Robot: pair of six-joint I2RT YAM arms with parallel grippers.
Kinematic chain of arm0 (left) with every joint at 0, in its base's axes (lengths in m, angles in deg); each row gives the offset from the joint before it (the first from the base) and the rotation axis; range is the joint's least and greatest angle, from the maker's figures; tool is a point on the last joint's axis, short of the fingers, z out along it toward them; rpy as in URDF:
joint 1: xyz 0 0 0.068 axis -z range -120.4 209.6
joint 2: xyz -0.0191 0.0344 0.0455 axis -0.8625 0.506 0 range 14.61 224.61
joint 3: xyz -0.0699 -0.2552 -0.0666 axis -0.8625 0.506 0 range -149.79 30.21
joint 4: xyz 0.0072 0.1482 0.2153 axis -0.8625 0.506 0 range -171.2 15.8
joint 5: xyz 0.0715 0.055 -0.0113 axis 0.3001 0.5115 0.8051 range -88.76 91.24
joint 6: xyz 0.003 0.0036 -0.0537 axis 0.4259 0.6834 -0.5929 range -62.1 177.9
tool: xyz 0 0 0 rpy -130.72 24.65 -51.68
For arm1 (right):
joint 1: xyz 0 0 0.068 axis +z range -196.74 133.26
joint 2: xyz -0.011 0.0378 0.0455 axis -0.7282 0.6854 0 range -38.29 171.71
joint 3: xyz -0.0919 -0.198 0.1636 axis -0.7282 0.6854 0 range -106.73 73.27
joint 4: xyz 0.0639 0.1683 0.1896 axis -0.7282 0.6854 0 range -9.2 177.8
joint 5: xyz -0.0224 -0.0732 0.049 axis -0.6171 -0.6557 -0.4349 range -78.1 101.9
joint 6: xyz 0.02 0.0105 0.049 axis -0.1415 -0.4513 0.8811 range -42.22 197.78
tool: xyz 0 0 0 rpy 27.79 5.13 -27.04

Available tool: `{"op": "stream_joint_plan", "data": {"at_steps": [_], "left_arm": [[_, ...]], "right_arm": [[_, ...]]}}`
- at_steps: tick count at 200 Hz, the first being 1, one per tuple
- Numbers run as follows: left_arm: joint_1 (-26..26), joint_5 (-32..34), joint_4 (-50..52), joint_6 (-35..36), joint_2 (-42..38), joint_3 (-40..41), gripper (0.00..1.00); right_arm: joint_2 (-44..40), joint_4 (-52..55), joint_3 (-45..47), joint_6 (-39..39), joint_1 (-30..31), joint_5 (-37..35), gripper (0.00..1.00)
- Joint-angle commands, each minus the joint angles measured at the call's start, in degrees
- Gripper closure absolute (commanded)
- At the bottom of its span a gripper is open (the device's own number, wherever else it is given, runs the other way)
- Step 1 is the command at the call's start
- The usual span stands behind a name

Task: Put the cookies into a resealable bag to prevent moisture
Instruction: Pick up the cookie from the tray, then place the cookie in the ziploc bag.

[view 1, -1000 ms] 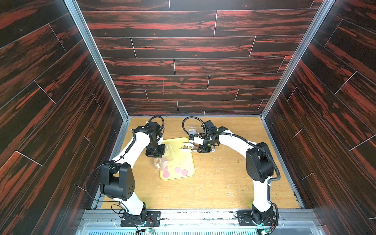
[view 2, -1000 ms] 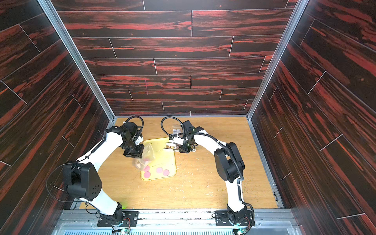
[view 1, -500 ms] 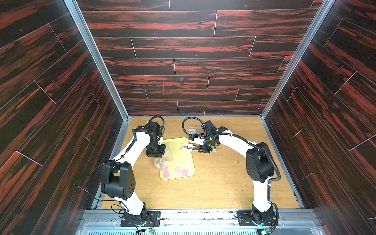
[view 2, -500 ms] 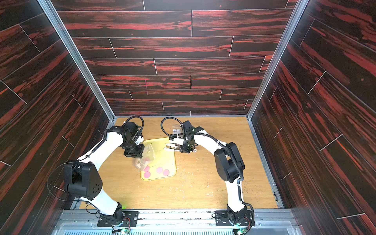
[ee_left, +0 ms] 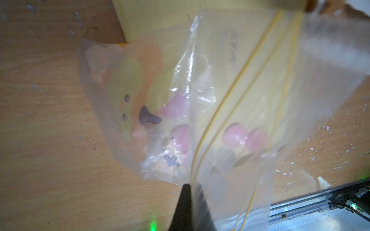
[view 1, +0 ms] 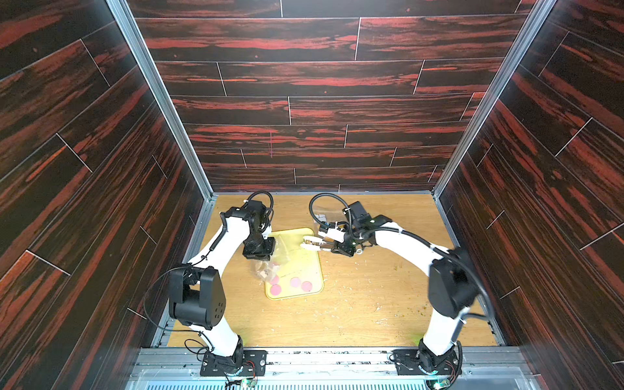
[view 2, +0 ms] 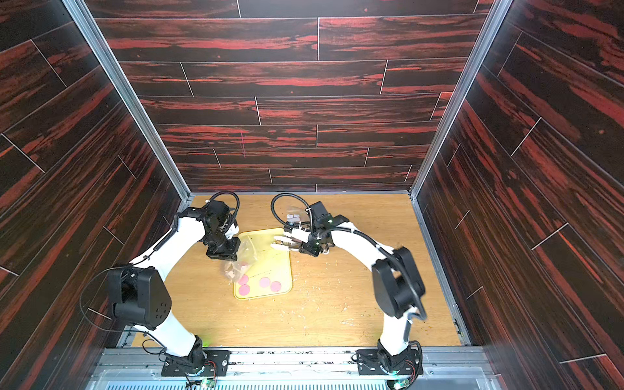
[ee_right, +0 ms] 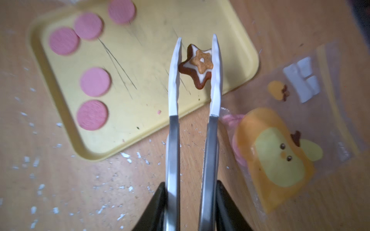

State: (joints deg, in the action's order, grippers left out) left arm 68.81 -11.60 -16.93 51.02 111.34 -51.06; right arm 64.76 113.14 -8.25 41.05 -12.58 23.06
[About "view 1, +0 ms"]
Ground yellow plastic tray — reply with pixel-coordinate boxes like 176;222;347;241
265;227;324;301

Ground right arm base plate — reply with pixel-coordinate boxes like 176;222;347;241
388;349;462;377

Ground clear resealable bag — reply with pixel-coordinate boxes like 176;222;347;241
251;237;291;283

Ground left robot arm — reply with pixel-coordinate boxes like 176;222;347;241
158;190;276;375

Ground metal tongs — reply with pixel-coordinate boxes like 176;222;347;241
300;229;363;257

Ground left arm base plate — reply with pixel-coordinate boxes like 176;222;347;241
200;349;267;377

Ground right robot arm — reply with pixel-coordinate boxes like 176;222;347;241
302;193;493;384

